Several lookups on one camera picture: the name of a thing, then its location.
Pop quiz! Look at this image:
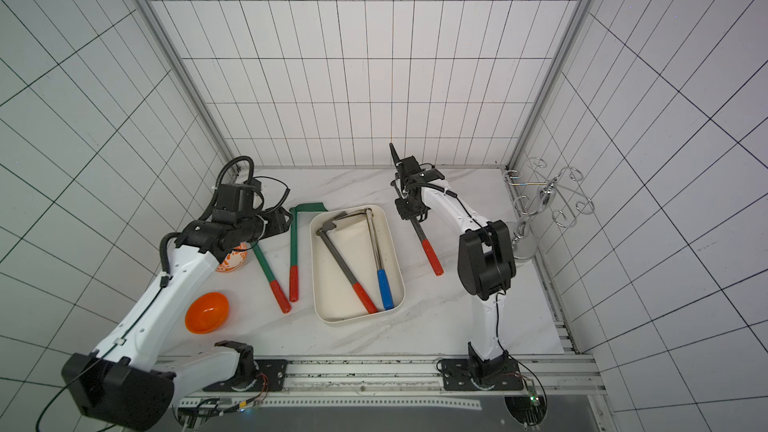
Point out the green hoe red handle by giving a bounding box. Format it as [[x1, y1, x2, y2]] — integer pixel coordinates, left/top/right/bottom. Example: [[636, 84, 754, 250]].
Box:
[[289, 202, 328, 303], [251, 242, 292, 314]]

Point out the grey speckled hoe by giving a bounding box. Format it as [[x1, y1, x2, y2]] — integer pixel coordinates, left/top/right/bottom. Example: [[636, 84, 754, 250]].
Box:
[[316, 219, 378, 314], [410, 218, 444, 276]]

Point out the cream plastic storage tray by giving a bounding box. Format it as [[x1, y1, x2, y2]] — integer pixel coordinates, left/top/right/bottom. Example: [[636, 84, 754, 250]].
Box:
[[309, 205, 406, 326]]

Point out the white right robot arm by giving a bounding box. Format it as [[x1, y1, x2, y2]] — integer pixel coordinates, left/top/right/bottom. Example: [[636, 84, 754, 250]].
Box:
[[389, 144, 519, 390]]

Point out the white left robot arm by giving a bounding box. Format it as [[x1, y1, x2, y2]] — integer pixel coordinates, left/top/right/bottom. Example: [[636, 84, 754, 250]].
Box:
[[61, 156, 292, 431]]

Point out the orange patterned white bowl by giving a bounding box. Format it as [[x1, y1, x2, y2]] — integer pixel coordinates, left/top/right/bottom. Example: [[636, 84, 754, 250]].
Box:
[[216, 242, 249, 273]]

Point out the orange plastic cup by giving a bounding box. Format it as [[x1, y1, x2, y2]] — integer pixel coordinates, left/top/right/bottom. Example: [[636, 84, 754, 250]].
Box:
[[184, 292, 230, 335]]

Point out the chrome cup holder stand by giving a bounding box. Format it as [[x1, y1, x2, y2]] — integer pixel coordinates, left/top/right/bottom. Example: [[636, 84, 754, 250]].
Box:
[[503, 157, 596, 263]]

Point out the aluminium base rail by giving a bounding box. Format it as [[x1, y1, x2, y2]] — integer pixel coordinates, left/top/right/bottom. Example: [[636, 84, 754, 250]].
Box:
[[170, 355, 607, 414]]

